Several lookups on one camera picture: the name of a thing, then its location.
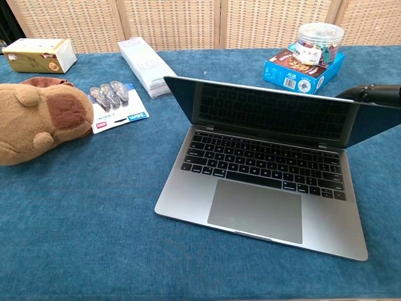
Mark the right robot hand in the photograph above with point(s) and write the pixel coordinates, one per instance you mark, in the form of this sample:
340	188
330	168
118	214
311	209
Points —
371	93

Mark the grey laptop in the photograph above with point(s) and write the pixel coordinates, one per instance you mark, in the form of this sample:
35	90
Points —
266	163

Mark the blue snack box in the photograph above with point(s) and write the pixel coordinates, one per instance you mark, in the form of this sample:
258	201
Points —
302	70

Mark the clear jar of clips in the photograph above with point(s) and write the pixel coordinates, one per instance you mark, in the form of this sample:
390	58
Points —
316	44

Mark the woven folding screen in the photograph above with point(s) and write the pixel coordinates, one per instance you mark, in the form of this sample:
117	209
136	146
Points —
200	22

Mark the long white tissue pack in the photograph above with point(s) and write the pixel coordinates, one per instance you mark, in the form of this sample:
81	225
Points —
145	67

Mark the binder clips blister pack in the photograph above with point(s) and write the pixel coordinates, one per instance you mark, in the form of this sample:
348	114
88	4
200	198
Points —
117	106

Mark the blue table cloth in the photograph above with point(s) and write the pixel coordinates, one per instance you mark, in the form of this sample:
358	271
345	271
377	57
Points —
94	203

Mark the brown cloth towel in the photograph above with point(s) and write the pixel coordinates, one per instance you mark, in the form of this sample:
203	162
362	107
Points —
47	81

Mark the brown capybara plush toy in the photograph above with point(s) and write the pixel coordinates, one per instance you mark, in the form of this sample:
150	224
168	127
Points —
40	120

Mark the yellow tissue box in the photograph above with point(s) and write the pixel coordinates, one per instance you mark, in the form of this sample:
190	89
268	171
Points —
39	55

